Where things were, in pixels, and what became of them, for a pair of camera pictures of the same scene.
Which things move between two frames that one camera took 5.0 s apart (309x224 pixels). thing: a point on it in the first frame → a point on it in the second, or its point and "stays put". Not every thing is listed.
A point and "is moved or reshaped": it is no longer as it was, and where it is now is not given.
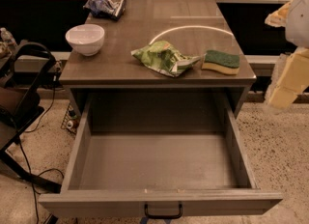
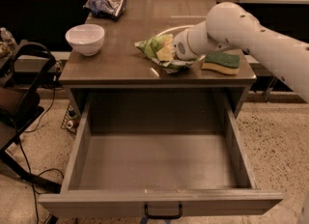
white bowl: [88, 39] stays put
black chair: [25, 71] stays put
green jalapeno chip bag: [164, 58] is moved or reshaped
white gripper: [298, 25] → [181, 47]
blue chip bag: [102, 6] stays put
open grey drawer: [158, 147] stays put
